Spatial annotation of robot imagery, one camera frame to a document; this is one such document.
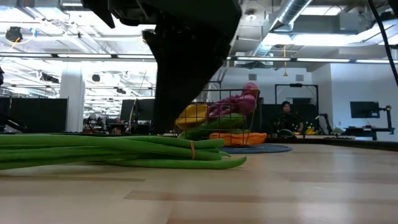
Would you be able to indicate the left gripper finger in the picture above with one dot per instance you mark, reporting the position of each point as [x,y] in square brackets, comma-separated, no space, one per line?
[180,77]

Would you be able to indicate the yellow starfruit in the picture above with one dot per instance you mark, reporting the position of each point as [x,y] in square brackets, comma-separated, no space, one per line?
[192,116]

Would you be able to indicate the dark green cucumber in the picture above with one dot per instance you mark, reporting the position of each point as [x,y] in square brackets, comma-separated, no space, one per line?
[230,122]

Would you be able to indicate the tan rubber band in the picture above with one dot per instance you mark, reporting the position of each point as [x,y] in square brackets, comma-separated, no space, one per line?
[193,151]

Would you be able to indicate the orange carrot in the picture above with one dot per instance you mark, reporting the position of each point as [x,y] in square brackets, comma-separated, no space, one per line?
[239,139]

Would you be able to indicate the green long bean bundle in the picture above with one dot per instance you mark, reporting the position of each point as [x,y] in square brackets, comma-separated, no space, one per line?
[93,146]

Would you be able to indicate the black background robot arm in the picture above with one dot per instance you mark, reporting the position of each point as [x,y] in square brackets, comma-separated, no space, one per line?
[326,119]

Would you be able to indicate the black desk monitor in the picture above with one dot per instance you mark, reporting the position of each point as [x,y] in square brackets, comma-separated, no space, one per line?
[128,109]
[146,109]
[363,109]

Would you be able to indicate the round ceiling sensor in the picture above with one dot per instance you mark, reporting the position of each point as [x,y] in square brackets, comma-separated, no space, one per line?
[250,17]

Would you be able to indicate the black ceiling spotlight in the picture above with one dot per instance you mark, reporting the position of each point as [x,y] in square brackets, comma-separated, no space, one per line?
[95,77]

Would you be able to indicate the LED light bar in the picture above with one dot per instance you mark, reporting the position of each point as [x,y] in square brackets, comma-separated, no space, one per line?
[264,59]

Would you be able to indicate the round dark blue placemat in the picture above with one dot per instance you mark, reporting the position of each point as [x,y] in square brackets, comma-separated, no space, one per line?
[264,148]

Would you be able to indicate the white building column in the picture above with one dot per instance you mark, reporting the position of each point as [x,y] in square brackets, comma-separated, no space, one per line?
[72,99]

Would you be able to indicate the person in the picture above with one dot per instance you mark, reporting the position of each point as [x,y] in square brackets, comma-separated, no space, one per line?
[287,121]

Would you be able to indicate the small yellow toy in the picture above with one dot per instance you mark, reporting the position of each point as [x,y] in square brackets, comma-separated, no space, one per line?
[310,130]

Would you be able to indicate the black partition panel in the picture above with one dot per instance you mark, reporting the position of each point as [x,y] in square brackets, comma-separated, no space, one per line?
[37,113]

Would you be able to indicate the black office desk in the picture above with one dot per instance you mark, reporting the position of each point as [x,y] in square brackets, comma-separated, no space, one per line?
[370,130]

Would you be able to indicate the black monitor stand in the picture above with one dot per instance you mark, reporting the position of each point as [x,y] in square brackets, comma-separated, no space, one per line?
[388,118]

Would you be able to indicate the grey wall vent grille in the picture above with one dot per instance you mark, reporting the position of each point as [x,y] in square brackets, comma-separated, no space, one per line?
[252,77]
[299,77]

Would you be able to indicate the silver spiral ventilation duct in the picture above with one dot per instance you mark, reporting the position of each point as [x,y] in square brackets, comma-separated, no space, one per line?
[289,12]

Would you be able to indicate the black background rig frame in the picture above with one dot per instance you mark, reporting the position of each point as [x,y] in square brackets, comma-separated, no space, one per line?
[295,85]

